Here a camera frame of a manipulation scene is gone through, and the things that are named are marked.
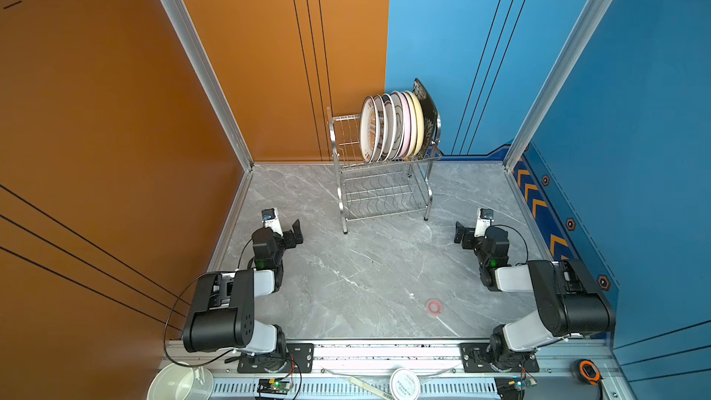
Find steel two-tier dish rack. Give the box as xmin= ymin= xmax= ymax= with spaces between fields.
xmin=328 ymin=114 xmax=443 ymax=233

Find black floral square plate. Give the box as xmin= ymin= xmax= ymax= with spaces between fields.
xmin=413 ymin=79 xmax=442 ymax=159

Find yellow round plate with bear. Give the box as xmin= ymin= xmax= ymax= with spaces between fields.
xmin=405 ymin=91 xmax=424 ymax=159

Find cream round plate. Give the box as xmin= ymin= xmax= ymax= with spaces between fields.
xmin=402 ymin=91 xmax=418 ymax=159

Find white plate red characters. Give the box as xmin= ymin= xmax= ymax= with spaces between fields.
xmin=372 ymin=96 xmax=386 ymax=162

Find pink round plate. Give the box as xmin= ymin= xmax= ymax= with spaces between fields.
xmin=392 ymin=91 xmax=411 ymax=159

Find white plate orange sunburst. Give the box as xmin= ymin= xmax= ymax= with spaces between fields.
xmin=359 ymin=96 xmax=377 ymax=162

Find white plate thin green ring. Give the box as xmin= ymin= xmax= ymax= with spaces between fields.
xmin=387 ymin=93 xmax=405 ymax=160

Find white plate dark green rim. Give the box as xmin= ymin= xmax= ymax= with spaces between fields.
xmin=381 ymin=94 xmax=396 ymax=160

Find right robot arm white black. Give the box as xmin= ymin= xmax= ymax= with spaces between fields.
xmin=454 ymin=222 xmax=616 ymax=372

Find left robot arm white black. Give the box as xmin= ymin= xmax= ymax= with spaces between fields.
xmin=181 ymin=220 xmax=304 ymax=372

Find green circuit board right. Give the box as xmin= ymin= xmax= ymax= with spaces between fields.
xmin=494 ymin=377 xmax=538 ymax=400

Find green circuit board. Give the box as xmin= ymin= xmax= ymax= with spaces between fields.
xmin=494 ymin=377 xmax=538 ymax=400
xmin=256 ymin=379 xmax=296 ymax=400

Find green circuit board left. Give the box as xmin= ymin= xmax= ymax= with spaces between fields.
xmin=256 ymin=379 xmax=296 ymax=400

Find orange black tape measure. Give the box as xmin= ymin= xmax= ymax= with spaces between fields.
xmin=571 ymin=359 xmax=602 ymax=385

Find clear plastic measuring cup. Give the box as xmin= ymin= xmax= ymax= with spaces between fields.
xmin=146 ymin=364 xmax=215 ymax=400

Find wooden stick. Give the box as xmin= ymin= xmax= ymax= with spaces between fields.
xmin=349 ymin=377 xmax=394 ymax=400

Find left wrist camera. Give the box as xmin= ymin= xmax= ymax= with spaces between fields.
xmin=261 ymin=207 xmax=283 ymax=235

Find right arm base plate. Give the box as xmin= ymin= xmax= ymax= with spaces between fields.
xmin=459 ymin=342 xmax=540 ymax=373

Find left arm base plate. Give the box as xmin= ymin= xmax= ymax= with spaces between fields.
xmin=237 ymin=343 xmax=315 ymax=375

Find aluminium front rail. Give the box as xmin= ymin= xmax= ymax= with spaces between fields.
xmin=166 ymin=338 xmax=634 ymax=400

